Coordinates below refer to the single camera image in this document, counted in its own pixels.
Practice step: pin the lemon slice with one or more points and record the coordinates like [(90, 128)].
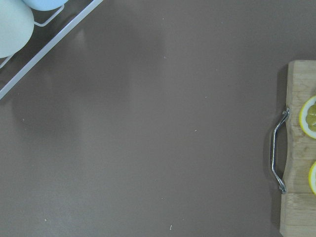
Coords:
[(312, 178), (307, 117)]

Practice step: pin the bamboo cutting board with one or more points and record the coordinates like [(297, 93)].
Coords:
[(298, 204)]

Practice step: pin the mint green cup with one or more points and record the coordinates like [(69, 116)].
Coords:
[(16, 26)]

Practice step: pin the light blue cup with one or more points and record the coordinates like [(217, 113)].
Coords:
[(45, 5)]

